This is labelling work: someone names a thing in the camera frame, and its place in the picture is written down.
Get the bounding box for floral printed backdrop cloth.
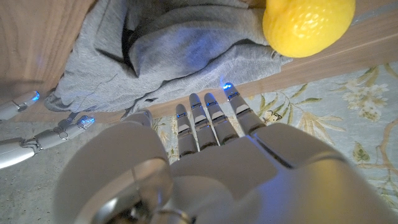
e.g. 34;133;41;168
152;63;398;212

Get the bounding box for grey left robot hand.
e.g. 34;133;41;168
52;82;398;224

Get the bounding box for grey fabric shorts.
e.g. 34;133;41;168
44;0;293;118

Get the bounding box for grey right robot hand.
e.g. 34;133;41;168
0;90;96;170

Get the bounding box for yellow lemon-shaped ball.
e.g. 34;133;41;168
262;0;356;58

